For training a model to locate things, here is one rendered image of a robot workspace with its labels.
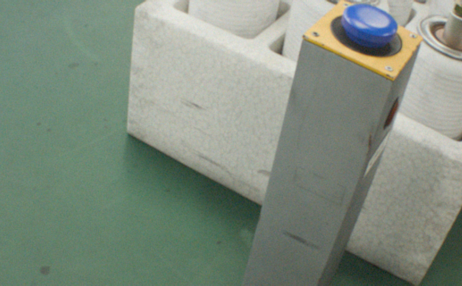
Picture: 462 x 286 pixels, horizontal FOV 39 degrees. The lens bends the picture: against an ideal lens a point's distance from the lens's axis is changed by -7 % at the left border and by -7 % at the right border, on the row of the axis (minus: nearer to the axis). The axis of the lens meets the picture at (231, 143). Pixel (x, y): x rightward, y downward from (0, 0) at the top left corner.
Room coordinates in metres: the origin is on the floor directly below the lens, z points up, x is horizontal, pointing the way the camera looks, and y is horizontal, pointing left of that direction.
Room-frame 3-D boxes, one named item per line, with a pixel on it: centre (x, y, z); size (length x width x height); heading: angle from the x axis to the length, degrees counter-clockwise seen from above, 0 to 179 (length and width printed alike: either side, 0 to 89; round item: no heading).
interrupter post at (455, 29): (0.55, -0.19, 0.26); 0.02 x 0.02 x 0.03
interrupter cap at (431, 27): (0.55, -0.19, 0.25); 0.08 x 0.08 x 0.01
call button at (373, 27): (0.41, -0.08, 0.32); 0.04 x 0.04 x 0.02
